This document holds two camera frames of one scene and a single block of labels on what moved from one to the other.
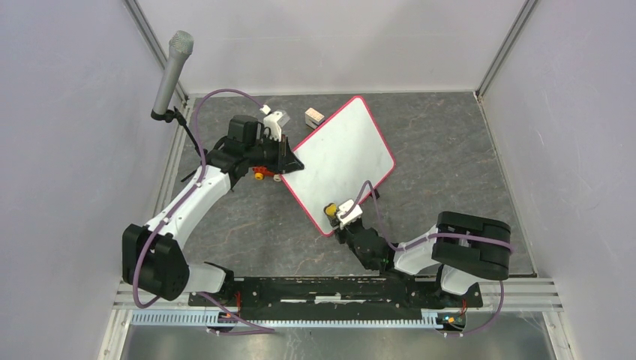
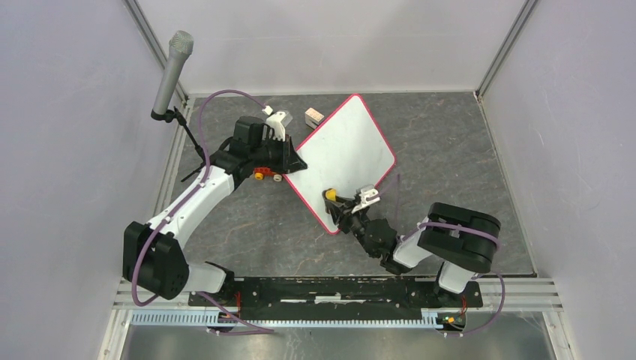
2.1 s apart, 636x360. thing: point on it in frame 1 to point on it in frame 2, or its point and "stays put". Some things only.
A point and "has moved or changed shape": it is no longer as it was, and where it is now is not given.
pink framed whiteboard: [339, 160] stays put
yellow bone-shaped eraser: [331, 209] has moved or changed shape
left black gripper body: [268, 154] stays put
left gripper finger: [289, 162] stays put
